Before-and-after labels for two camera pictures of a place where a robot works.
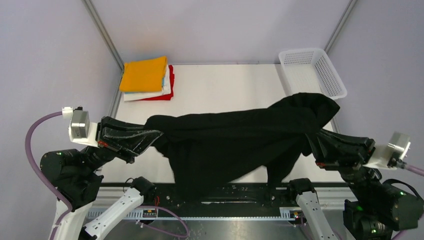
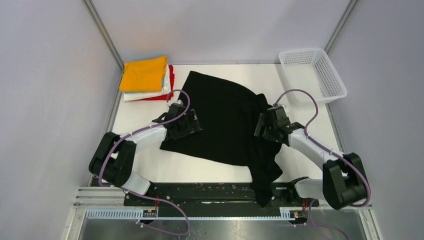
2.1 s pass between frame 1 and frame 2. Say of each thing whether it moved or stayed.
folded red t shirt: stayed
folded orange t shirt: stayed
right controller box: stayed
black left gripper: moved
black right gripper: moved
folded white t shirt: stayed
